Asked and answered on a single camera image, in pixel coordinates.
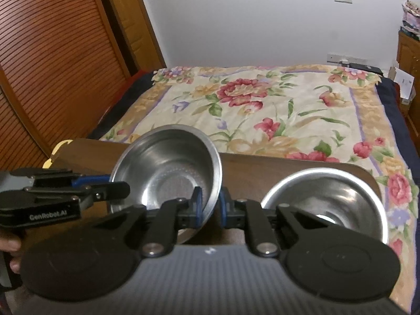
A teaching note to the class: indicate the wooden side cabinet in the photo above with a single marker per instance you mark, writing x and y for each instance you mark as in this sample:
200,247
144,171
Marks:
408,58

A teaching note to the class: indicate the person's left hand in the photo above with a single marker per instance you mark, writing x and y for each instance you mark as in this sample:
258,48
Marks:
12,244

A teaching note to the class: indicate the medium steel bowl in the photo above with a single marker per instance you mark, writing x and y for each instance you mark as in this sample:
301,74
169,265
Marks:
334,196

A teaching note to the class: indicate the yellow cloth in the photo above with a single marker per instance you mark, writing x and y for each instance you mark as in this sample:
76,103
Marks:
48,163

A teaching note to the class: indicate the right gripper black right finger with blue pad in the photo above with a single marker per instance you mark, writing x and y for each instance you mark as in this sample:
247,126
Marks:
267,232

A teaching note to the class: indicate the white wall socket strip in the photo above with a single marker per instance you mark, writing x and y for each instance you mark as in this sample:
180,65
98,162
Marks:
337,58

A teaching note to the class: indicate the brown louvered wardrobe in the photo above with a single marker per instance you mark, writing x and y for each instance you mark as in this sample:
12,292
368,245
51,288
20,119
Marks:
63,63

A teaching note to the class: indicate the floral bed blanket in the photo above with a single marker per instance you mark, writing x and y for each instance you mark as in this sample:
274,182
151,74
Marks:
307,112

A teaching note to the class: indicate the large steel bowl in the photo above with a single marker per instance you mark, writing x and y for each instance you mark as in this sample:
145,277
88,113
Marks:
167,163

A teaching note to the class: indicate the white paper box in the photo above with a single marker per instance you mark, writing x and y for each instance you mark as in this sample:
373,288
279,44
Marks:
405,81

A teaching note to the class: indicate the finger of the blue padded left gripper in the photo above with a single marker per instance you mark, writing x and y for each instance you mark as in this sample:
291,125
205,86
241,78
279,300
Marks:
89,180

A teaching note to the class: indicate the pile of papers on cabinet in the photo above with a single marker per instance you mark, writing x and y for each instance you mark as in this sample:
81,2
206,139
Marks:
411,18

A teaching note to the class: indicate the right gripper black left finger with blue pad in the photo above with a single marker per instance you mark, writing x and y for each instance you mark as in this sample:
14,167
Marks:
154,232

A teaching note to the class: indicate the black device on bed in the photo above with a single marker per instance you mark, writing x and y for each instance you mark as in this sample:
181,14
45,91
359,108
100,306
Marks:
367,68

